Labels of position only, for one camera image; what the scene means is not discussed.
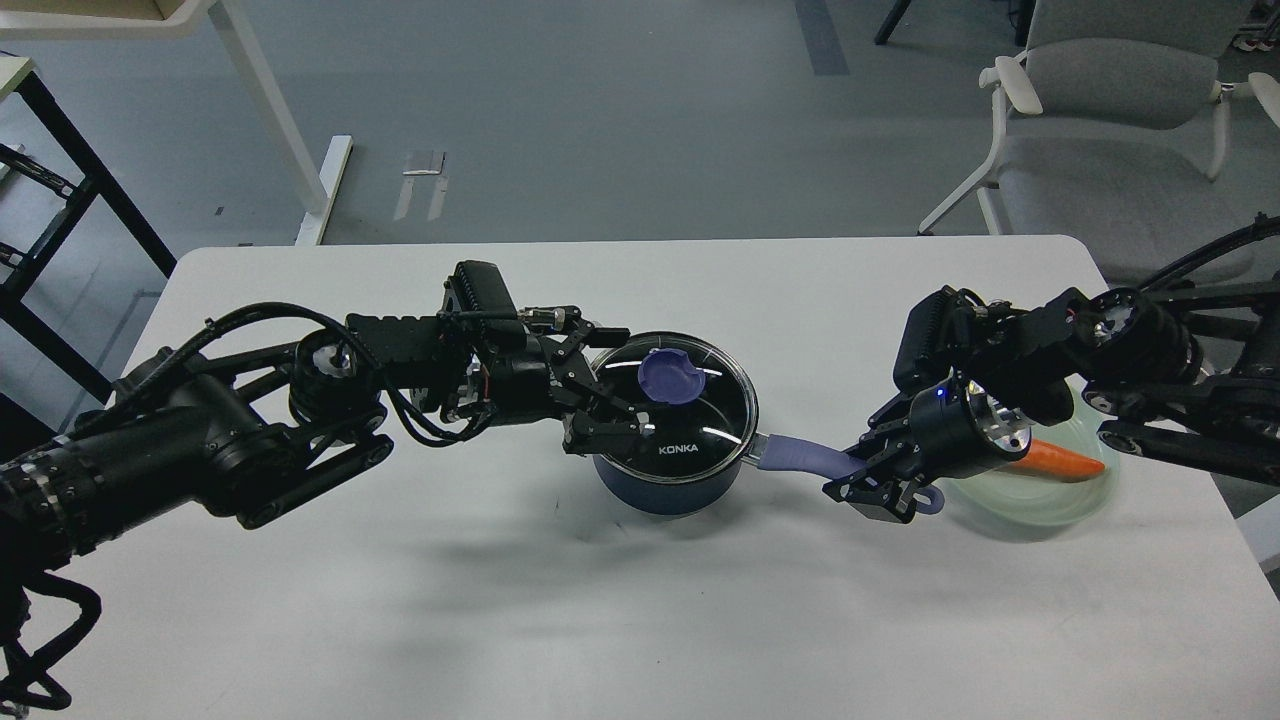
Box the grey office chair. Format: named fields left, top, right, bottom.
left=918, top=1, right=1277, bottom=284

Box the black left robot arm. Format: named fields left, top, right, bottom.
left=3, top=260, right=653, bottom=717

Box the blue saucepan with handle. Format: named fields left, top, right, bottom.
left=580, top=331, right=945, bottom=518

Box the glass lid with blue knob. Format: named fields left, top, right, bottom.
left=591, top=331, right=760, bottom=484

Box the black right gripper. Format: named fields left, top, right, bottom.
left=823, top=375, right=1032, bottom=524

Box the pale green glass plate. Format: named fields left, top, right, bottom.
left=938, top=380, right=1120, bottom=537

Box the orange toy carrot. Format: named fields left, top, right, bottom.
left=1002, top=439, right=1107, bottom=483

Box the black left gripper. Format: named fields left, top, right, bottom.
left=465, top=322, right=657, bottom=457

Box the black metal rack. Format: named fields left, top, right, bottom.
left=0, top=55, right=178, bottom=401

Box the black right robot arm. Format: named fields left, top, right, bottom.
left=823, top=215, right=1279, bottom=523

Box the white desk frame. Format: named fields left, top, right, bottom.
left=1, top=1, right=355, bottom=247

